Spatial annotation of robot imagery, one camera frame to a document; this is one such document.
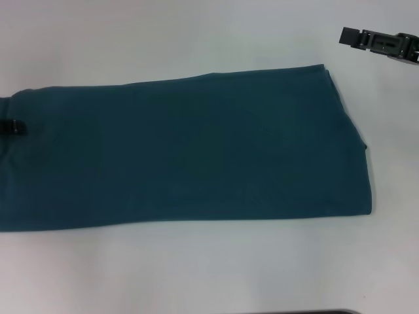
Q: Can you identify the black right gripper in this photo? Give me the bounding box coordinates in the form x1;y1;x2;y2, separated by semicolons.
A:
338;27;419;66

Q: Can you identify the teal t-shirt with FREE print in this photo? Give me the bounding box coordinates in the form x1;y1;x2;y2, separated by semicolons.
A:
0;63;373;234

